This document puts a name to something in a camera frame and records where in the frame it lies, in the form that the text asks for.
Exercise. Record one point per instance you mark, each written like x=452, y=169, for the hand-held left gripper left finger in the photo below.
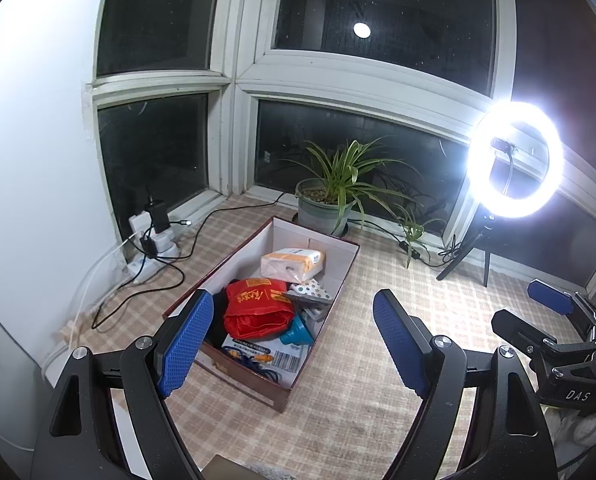
x=185, y=345

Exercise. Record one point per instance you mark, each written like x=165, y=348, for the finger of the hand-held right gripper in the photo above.
x=553, y=294
x=520, y=330

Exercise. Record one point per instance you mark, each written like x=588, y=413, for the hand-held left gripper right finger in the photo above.
x=403, y=345

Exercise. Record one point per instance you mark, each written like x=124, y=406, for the black knit glove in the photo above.
x=219, y=315

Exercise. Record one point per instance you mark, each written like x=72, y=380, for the red plastic bag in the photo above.
x=253, y=310

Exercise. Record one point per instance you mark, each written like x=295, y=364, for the red cardboard box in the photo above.
x=258, y=385

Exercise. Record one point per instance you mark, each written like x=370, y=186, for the dark paper card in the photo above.
x=310, y=306

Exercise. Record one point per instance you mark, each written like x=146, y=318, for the white face mask packet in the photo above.
x=285, y=360

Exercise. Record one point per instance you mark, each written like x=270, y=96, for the blue collapsible funnel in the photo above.
x=298, y=335

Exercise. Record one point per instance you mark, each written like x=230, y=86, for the star-print tissue packet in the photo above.
x=310, y=289

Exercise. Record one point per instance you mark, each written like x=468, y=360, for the white and orange tissue pack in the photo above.
x=290, y=262

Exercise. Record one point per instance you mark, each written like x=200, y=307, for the person's right hand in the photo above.
x=578, y=430

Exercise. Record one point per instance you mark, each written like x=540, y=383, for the checked tablecloth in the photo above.
x=378, y=270

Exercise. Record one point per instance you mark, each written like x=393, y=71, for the black tripod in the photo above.
x=465, y=252

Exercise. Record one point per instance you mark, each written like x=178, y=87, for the black plug charger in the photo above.
x=149, y=245

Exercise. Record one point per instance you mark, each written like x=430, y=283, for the small spider plant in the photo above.
x=413, y=232

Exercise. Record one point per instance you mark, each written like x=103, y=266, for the white power adapter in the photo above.
x=138, y=225

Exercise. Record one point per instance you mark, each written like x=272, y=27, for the tan flat object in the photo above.
x=238, y=470

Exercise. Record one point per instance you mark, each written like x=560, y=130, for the large potted spider plant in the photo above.
x=320, y=215

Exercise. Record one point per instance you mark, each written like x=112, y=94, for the white window frame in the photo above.
x=368, y=75

